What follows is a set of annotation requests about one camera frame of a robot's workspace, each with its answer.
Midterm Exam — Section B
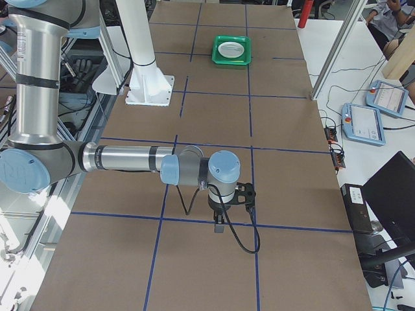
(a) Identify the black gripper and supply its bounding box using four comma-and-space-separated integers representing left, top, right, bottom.
208, 197, 231, 233

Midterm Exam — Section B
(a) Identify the clear plastic fork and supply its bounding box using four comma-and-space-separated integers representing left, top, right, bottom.
221, 46, 242, 52

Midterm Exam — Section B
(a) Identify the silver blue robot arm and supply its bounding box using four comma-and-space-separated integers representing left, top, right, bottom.
1, 1, 241, 233

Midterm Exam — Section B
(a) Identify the brown paper table cover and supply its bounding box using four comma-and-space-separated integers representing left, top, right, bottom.
32, 1, 371, 310

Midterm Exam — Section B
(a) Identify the black desktop box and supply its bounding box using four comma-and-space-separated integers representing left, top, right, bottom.
340, 183, 372, 235

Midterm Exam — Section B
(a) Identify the orange black usb hub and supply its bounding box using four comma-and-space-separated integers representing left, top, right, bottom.
324, 126, 338, 144

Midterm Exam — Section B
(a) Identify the blue teach pendant near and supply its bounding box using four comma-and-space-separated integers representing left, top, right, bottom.
342, 103, 386, 146

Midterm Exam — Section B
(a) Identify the blue teach pendant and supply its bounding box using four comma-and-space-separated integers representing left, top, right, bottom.
365, 80, 409, 117
342, 103, 386, 146

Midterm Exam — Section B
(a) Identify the black computer monitor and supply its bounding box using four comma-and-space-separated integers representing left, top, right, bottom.
362, 151, 414, 246

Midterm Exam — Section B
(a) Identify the green plastic tray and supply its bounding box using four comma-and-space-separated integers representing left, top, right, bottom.
211, 35, 252, 66

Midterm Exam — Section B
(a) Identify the white round plate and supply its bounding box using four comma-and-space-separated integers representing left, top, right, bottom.
218, 41, 245, 59

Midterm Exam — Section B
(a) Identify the blue teach pendant far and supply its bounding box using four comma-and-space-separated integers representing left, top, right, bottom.
365, 80, 409, 117

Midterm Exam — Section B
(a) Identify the red cylinder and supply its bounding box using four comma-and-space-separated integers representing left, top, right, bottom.
298, 0, 314, 29

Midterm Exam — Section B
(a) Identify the wooden beam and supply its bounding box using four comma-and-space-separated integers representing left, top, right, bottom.
382, 27, 415, 80

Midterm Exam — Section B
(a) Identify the seated person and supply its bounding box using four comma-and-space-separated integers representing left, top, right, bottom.
366, 1, 414, 59

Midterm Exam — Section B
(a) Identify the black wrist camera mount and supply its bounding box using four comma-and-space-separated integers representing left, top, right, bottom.
233, 182, 256, 207

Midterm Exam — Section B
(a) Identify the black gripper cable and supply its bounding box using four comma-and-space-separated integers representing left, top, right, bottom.
176, 183, 261, 255

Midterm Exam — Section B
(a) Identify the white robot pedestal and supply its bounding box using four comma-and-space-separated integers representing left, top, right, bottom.
116, 0, 174, 107

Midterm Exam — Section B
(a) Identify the aluminium frame post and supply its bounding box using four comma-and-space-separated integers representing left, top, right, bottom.
311, 0, 367, 100

